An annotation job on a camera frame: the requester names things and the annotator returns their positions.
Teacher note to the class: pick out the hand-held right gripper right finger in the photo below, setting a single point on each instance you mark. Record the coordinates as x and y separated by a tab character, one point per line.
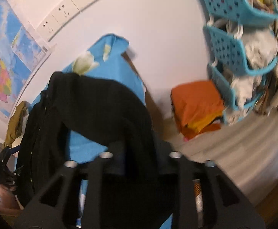
189	179

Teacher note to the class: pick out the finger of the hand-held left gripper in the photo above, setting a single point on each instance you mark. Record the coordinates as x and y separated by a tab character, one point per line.
17	169
6	152

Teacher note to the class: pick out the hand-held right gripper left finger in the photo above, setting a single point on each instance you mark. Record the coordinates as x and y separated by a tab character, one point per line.
94	179

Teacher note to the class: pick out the black garment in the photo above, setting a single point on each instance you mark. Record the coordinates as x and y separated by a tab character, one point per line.
93	114

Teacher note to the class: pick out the person's left hand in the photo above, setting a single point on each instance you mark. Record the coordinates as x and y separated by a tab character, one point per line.
6	199

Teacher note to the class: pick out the olive cloth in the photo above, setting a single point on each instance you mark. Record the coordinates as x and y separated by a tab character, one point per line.
16	124

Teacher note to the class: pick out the orange folded cloth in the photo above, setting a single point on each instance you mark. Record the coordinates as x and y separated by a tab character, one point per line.
196	105

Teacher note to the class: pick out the teal perforated hanging basket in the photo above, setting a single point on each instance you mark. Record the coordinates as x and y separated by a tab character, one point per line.
227	50
224	85
227	2

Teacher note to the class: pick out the blue floral bedsheet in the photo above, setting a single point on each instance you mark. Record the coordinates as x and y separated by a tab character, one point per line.
112	59

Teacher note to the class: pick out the colourful wall map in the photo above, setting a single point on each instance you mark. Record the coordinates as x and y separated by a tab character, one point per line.
3	59

